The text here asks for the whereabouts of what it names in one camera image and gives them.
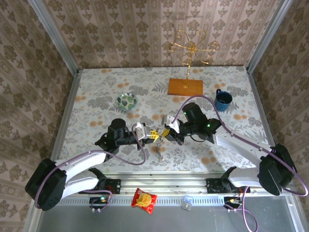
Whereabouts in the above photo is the gold hook stand wooden base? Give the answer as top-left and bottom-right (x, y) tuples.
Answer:
(167, 29), (221, 98)

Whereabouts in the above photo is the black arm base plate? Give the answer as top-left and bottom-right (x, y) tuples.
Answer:
(78, 178), (122, 195)
(206, 177), (251, 194)

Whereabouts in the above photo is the small clear plastic cup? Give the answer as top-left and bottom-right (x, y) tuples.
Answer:
(181, 194), (194, 209)

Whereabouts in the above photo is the small black controller board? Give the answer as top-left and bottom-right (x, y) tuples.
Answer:
(89, 196), (107, 210)
(223, 196), (242, 210)

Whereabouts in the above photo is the red snack packet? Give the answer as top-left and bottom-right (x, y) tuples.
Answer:
(131, 188), (158, 215)

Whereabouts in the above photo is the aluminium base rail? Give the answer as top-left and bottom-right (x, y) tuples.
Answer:
(36, 172), (299, 197)

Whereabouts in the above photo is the aluminium frame post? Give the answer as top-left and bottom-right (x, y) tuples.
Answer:
(28, 0), (80, 73)
(245, 0), (294, 72)

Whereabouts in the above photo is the aluminium table side rail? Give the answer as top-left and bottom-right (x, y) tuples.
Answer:
(45, 69), (84, 177)
(245, 67), (285, 175)

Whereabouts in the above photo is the dark blue mug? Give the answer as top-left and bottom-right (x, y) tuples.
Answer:
(213, 88), (234, 112)

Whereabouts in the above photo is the grey metal tray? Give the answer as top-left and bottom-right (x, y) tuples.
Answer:
(36, 195), (301, 232)

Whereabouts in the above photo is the floral tablecloth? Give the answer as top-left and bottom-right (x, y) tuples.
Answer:
(53, 66), (277, 173)

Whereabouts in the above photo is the leaf pattern ceramic bowl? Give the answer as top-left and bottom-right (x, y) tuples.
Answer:
(115, 92), (138, 112)

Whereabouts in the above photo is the white slotted cable duct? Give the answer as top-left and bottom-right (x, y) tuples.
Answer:
(43, 195), (226, 206)

